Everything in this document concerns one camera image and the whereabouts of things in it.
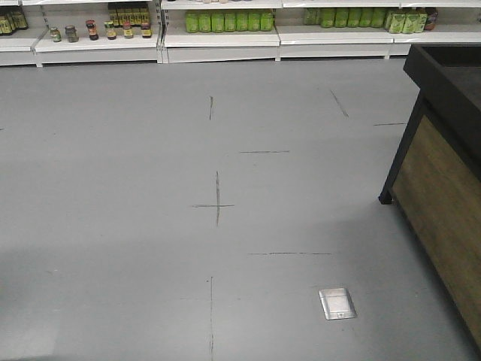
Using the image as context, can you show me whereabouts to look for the metal floor socket plate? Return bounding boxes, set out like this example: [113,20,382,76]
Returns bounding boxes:
[319,287,357,320]

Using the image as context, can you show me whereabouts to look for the green drink bottles left row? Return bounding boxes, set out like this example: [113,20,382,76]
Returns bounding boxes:
[185,9,274,33]

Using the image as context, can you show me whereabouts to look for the green drink bottles row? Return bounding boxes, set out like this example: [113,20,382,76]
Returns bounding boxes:
[185,9,274,33]
[302,8,388,29]

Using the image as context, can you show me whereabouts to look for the black wooden display stand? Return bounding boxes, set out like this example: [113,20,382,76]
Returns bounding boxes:
[378,44,480,344]

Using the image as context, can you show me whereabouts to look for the green drink bottles right row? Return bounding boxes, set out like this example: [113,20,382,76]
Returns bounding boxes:
[302,8,388,29]

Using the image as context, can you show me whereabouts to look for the sauce jar red lid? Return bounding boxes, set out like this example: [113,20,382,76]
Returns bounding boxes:
[86,20,99,41]

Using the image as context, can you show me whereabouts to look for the green pickle jar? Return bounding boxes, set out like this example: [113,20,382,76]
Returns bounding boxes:
[49,27,62,43]

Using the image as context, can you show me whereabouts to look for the white supermarket shelf unit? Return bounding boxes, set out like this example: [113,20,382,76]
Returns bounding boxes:
[1,1,480,67]

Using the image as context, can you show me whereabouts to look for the dark soy sauce bottles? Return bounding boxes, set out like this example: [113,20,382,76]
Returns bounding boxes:
[0,6,29,36]

